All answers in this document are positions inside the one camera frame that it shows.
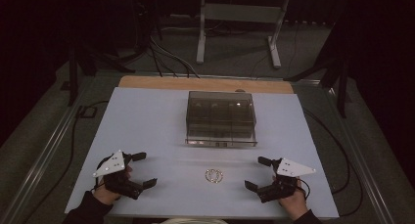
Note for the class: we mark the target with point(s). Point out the black tripod stand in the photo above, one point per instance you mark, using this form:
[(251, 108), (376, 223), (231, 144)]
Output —
[(73, 74), (341, 80)]

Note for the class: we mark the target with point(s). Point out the metal floor rail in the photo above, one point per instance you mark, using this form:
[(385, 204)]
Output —
[(42, 162), (362, 165)]

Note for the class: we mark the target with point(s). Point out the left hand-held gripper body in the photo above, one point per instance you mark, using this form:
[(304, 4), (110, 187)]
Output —
[(111, 165)]

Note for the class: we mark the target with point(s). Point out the clear plastic drawer box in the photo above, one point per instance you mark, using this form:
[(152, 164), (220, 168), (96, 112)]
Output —
[(220, 119)]

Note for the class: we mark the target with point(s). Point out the grey metal stand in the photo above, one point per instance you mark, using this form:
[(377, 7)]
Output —
[(241, 13)]

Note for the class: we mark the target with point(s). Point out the person's left hand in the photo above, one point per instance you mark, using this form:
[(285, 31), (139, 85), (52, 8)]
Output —
[(106, 195)]

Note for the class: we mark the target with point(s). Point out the person's white clothing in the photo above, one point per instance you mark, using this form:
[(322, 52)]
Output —
[(191, 221)]

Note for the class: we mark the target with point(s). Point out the person's right hand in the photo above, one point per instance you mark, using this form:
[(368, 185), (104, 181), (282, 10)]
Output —
[(297, 206)]

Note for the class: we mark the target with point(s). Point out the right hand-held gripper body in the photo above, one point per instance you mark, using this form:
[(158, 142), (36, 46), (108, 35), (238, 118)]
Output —
[(292, 168)]

